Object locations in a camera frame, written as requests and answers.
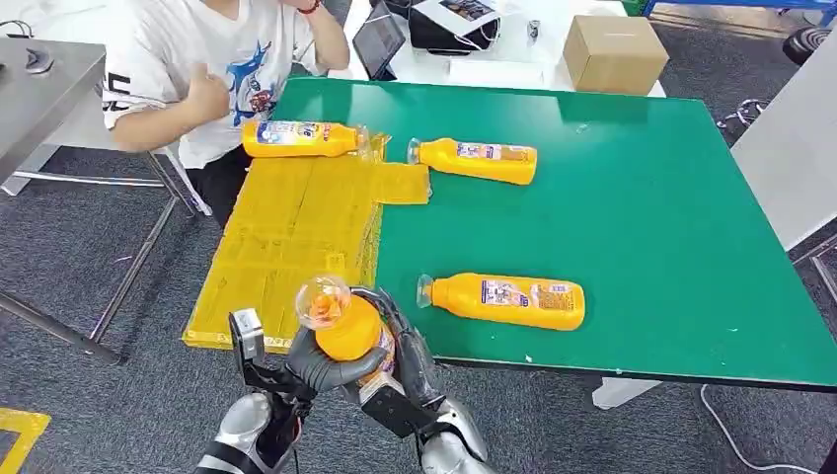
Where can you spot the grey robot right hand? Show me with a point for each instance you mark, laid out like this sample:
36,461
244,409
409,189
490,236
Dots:
415,366

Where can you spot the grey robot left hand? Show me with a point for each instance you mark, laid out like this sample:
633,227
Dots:
320,373

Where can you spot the orange drink bottle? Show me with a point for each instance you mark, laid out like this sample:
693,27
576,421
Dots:
294,139
350,330
471,160
510,301

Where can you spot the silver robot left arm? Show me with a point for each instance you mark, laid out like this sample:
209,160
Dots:
242,432

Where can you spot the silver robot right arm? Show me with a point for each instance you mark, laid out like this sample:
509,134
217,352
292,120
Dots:
458,445

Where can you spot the yellow plastic sheet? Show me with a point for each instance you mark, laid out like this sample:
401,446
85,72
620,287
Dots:
294,229

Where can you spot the white table leg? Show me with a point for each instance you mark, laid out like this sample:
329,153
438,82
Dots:
621,394

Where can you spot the green table mat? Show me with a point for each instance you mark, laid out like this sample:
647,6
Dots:
654,248

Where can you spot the white flat box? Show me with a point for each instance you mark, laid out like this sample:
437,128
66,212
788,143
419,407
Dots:
497,74

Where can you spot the yellow floor tape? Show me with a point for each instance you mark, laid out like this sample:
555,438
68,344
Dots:
23,435

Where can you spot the black tablet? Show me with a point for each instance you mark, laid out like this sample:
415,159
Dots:
379,42

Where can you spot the black bag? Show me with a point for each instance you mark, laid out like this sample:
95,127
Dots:
431,40

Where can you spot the person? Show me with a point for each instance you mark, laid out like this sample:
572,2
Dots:
170,59

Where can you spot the white printed paper sheet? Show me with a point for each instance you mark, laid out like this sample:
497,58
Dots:
458,14

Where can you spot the small metal can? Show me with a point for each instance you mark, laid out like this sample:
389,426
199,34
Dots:
533,31

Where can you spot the red wristband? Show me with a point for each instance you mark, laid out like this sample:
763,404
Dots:
309,8

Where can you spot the brown cardboard box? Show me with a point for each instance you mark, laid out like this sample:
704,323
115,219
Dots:
615,55

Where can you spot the steel bench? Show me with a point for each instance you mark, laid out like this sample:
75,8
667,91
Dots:
46,98

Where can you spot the white desk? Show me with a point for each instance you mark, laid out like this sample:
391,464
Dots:
65,19

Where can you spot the white side table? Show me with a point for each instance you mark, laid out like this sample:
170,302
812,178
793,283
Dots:
791,144

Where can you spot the black wheel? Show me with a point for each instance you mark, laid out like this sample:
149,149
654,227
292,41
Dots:
807,44

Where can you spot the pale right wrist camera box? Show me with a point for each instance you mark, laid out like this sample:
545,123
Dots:
392,412

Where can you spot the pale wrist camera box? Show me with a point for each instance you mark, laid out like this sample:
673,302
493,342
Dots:
392,412
248,337

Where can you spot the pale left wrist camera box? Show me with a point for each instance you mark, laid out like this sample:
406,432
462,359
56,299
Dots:
248,337

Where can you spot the blue metal frame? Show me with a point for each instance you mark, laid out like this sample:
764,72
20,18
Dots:
719,4

